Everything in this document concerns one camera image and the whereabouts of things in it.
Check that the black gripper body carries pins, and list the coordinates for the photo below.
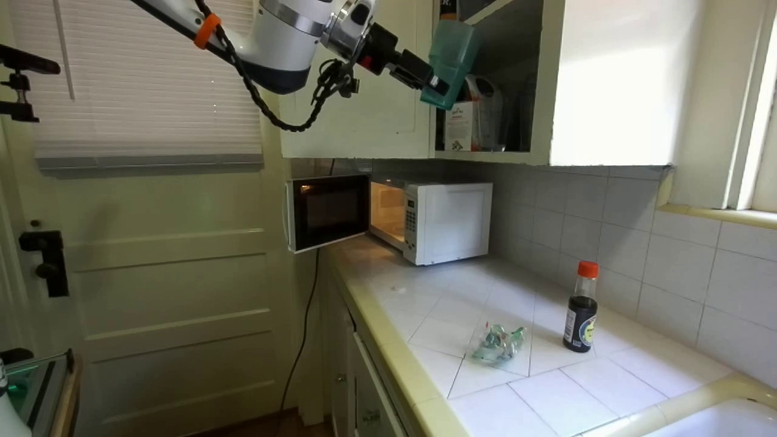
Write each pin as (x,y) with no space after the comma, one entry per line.
(379,55)

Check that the teal plastic cup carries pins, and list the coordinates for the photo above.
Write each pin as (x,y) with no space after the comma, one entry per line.
(453,55)

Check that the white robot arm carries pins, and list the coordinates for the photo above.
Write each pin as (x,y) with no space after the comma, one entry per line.
(285,35)

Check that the white microwave oven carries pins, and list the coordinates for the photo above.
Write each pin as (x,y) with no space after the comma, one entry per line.
(427,222)

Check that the upper kitchen cabinet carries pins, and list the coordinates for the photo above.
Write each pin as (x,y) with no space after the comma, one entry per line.
(584,84)

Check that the white window blind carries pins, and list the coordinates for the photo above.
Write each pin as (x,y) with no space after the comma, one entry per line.
(132,94)

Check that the green candy wrapper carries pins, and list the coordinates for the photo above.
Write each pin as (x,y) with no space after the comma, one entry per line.
(498,347)

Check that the soy sauce bottle red cap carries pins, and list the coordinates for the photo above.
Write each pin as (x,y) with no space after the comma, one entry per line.
(582,314)

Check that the white kitchen sink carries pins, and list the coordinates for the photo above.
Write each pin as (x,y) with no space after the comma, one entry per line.
(735,407)

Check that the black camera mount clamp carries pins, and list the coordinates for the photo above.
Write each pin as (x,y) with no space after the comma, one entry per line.
(20,65)

